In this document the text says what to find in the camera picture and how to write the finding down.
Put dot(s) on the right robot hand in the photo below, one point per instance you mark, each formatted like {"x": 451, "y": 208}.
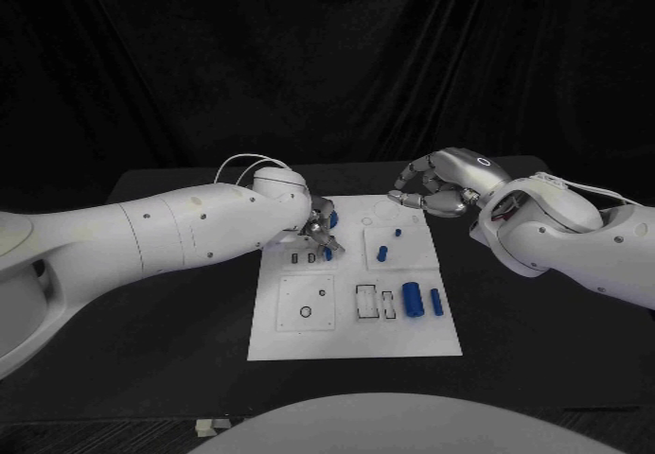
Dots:
{"x": 455, "y": 173}

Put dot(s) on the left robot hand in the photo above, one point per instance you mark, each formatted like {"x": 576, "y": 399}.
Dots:
{"x": 321, "y": 227}

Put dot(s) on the blue gear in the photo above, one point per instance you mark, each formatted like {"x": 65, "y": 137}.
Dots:
{"x": 334, "y": 219}

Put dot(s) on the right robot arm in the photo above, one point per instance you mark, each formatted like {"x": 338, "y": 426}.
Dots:
{"x": 573, "y": 241}

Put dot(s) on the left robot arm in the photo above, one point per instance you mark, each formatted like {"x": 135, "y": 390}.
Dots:
{"x": 153, "y": 227}

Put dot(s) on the white task board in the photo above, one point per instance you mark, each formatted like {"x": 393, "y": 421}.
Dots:
{"x": 352, "y": 283}

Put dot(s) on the short blue cylinder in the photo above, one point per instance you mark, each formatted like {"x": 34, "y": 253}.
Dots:
{"x": 381, "y": 253}

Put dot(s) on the thick blue cylinder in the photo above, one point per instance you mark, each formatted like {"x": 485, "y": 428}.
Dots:
{"x": 413, "y": 299}

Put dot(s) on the thin long blue cylinder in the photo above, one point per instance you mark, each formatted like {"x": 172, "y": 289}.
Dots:
{"x": 436, "y": 302}

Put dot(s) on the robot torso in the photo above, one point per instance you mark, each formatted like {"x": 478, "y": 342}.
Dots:
{"x": 409, "y": 425}

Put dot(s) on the small white block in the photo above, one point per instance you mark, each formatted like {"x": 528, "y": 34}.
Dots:
{"x": 207, "y": 426}

